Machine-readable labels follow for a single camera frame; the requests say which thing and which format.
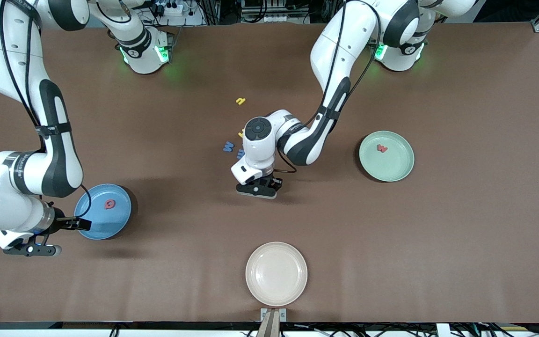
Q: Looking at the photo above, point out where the blue plate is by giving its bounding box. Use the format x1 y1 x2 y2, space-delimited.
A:
73 183 132 241

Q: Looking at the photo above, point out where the brown table cover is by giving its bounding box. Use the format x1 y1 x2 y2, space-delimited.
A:
0 23 539 324

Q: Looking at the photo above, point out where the green plate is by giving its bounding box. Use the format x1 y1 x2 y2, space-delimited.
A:
358 130 415 183

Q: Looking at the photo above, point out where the background metal rack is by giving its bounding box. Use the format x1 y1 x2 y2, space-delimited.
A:
239 0 310 24

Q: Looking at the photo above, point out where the white power strip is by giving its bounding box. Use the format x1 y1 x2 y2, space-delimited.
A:
155 1 184 17

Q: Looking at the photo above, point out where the cream plate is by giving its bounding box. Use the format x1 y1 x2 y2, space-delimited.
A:
245 242 308 308

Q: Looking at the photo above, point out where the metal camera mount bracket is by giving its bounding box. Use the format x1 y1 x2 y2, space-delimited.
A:
260 308 287 337

